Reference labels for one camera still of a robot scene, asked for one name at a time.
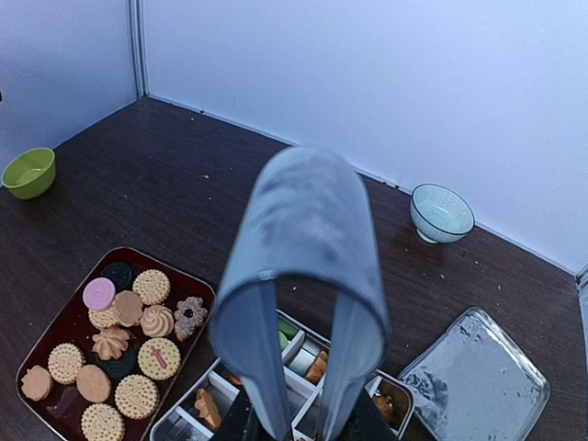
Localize dark red cookie tray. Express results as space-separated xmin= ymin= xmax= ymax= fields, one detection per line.
xmin=17 ymin=247 xmax=215 ymax=440

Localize brown flower cookie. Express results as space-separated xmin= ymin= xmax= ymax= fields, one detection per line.
xmin=174 ymin=296 xmax=208 ymax=342

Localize large round tan cookie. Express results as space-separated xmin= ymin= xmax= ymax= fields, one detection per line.
xmin=81 ymin=403 xmax=125 ymax=441

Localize green plastic bowl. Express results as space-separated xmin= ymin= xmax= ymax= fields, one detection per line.
xmin=2 ymin=148 xmax=56 ymax=200

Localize black round cookie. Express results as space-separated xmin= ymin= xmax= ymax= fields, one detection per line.
xmin=94 ymin=344 xmax=137 ymax=381
xmin=101 ymin=262 xmax=133 ymax=292

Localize dotted round cookie right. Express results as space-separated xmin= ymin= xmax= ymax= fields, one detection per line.
xmin=115 ymin=374 xmax=159 ymax=420

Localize bottom left round cookie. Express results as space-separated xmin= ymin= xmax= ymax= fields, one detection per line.
xmin=21 ymin=365 xmax=53 ymax=401

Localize green round cookie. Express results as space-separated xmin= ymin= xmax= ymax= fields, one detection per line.
xmin=278 ymin=319 xmax=298 ymax=340

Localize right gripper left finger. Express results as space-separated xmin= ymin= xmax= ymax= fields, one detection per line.
xmin=215 ymin=392 xmax=262 ymax=441

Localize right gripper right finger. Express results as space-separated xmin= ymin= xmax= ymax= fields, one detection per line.
xmin=339 ymin=390 xmax=398 ymax=441

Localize white handled metal tongs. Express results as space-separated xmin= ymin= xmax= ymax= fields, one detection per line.
xmin=209 ymin=147 xmax=390 ymax=440

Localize pale blue ceramic bowl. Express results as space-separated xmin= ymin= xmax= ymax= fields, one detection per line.
xmin=410 ymin=184 xmax=475 ymax=243

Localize white divided cookie tin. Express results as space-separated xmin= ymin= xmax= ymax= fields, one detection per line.
xmin=149 ymin=311 xmax=414 ymax=440

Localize smooth round tan cookie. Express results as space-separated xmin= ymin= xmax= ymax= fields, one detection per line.
xmin=76 ymin=365 xmax=112 ymax=403

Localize round cookie with pink cross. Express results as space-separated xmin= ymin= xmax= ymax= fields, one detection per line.
xmin=138 ymin=337 xmax=182 ymax=381

